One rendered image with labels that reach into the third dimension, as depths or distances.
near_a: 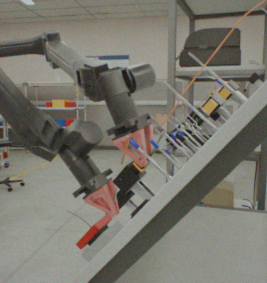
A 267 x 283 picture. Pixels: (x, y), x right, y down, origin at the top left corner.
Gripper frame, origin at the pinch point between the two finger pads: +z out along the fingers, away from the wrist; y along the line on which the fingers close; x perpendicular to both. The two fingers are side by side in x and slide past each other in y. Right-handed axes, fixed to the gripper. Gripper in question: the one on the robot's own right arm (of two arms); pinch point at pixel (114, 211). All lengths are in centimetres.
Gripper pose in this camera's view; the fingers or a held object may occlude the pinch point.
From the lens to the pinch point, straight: 77.4
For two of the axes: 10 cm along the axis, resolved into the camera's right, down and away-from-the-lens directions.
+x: -7.1, 5.5, 4.4
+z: 5.9, 8.1, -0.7
